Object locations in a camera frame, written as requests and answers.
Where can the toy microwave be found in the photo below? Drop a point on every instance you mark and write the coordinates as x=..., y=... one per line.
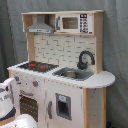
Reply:
x=74, y=23

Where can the wooden toy kitchen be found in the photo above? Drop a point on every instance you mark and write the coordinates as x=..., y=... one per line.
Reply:
x=63, y=49

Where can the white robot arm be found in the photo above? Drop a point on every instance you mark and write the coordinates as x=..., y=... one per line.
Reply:
x=22, y=121

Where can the grey range hood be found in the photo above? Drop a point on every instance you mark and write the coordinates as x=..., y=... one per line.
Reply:
x=42, y=23

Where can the right red oven knob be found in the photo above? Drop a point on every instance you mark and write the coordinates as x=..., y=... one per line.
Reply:
x=35, y=84

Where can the grey toy sink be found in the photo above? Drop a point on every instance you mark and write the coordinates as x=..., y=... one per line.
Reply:
x=73, y=74

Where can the white oven door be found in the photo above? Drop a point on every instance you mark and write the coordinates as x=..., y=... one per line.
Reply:
x=32, y=100

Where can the white cupboard door with dispenser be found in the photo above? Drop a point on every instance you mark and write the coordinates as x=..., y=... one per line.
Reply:
x=64, y=105

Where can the black toy stove top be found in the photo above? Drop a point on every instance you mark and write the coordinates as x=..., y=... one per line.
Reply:
x=38, y=66

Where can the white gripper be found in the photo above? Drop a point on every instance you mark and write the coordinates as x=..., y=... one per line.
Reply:
x=7, y=98

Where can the black toy faucet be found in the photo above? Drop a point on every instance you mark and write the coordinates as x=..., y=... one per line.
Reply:
x=83, y=63

